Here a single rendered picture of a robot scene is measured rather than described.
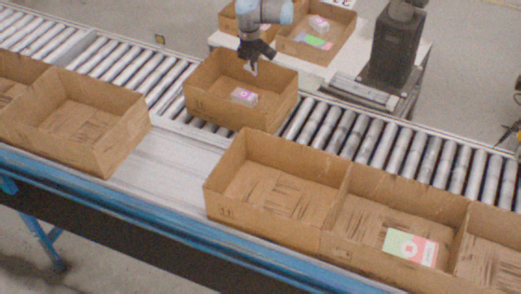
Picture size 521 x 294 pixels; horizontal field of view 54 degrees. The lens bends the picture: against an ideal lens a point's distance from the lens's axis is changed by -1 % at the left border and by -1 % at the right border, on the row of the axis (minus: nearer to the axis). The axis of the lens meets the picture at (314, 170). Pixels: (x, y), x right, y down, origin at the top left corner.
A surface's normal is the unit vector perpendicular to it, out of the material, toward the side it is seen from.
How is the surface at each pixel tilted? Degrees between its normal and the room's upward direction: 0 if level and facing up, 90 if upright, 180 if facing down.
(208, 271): 0
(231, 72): 90
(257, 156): 89
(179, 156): 0
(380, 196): 89
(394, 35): 90
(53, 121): 0
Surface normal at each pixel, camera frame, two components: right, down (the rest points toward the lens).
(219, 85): 0.05, -0.65
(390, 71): -0.45, 0.66
